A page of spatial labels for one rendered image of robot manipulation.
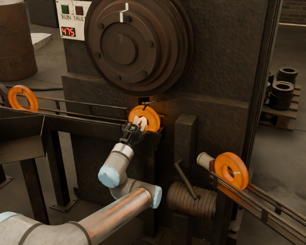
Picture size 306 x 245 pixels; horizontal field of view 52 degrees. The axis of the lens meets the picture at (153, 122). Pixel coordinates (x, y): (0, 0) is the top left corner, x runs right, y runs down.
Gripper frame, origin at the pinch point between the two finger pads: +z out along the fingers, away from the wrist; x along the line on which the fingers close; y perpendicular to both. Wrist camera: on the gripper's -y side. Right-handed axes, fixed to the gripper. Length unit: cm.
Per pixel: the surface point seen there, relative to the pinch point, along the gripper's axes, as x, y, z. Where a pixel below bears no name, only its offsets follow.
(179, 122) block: -18.9, 5.9, -2.1
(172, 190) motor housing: -21.2, -16.1, -23.1
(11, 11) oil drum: 235, -44, 151
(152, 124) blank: -4.9, -0.5, -1.4
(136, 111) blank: 3.4, 4.3, 0.4
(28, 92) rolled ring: 68, 2, 0
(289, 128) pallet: -72, -118, 125
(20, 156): 50, -4, -34
